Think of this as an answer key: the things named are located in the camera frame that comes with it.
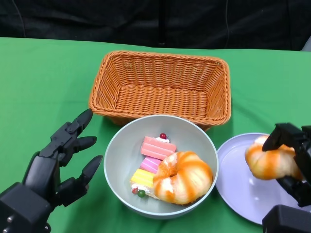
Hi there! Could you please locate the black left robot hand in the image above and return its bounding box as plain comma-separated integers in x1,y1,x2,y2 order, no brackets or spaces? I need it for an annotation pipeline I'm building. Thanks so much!
23,108,104,208

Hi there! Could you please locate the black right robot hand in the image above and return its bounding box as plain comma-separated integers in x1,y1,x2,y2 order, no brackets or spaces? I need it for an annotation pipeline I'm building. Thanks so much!
262,123,311,207

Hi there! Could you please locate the orange striped bread bun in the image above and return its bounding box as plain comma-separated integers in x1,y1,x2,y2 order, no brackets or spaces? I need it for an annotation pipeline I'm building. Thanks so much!
244,135,304,181
153,150,214,206

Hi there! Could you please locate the pale green ribbed bowl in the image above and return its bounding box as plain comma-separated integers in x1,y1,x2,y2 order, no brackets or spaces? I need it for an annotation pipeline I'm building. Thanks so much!
104,114,219,220

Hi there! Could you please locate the yellow striped cake slice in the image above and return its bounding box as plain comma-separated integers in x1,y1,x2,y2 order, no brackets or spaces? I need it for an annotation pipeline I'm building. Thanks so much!
130,168,156,199

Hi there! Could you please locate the magenta striped cake slice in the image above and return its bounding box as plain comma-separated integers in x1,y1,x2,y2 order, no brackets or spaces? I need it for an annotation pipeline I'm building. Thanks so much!
139,156,163,174

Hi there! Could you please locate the pink cake with cherry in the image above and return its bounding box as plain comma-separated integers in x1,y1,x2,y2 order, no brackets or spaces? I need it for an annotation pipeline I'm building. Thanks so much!
140,133,177,161

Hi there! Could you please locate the lavender round plate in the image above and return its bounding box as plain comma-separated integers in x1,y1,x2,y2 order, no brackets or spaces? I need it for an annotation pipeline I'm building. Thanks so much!
215,133,311,225

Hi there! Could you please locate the orange wicker basket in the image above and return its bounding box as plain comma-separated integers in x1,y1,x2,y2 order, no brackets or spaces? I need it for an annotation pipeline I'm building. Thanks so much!
88,50,232,132

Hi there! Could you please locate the green tablecloth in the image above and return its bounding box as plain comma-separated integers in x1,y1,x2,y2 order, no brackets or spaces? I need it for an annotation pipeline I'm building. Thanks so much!
0,36,311,233

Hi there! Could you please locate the pale grey background object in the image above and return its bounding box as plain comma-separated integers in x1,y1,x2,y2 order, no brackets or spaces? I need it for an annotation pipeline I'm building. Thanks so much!
301,35,311,52

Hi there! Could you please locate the black backdrop curtain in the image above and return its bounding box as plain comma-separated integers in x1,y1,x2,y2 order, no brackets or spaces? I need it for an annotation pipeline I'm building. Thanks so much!
0,0,311,51

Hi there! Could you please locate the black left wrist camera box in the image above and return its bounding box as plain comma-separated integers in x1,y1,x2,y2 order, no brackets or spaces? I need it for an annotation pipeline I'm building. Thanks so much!
0,182,53,233

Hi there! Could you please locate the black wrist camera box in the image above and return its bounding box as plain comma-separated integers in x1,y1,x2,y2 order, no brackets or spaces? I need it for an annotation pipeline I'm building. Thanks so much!
261,204,311,233
0,182,53,233

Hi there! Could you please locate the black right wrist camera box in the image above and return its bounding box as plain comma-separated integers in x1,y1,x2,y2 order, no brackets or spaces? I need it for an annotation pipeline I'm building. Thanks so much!
261,204,311,233

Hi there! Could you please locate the thin grey cable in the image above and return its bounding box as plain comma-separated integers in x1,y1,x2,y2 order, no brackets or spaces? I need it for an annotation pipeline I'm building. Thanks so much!
224,0,231,47
13,0,27,38

